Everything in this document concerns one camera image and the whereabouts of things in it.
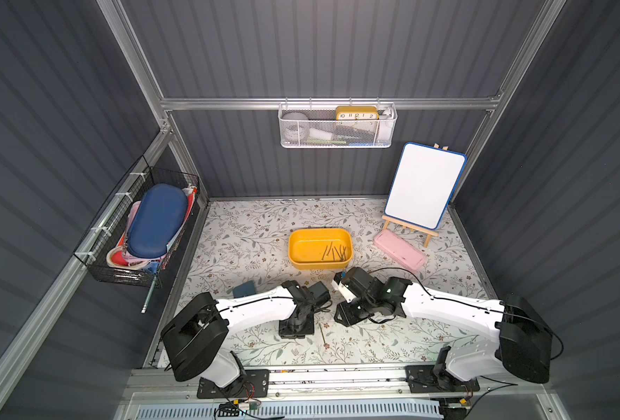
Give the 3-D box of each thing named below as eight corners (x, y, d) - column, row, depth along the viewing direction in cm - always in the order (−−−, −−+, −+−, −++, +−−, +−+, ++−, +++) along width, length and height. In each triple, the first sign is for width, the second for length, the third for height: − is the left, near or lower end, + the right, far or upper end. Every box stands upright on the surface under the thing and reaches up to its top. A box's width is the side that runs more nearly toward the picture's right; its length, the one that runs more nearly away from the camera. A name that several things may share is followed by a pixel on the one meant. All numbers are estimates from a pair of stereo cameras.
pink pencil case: (368, 245, 107) (369, 241, 104) (379, 230, 112) (381, 226, 109) (420, 275, 98) (422, 272, 95) (430, 258, 103) (433, 254, 100)
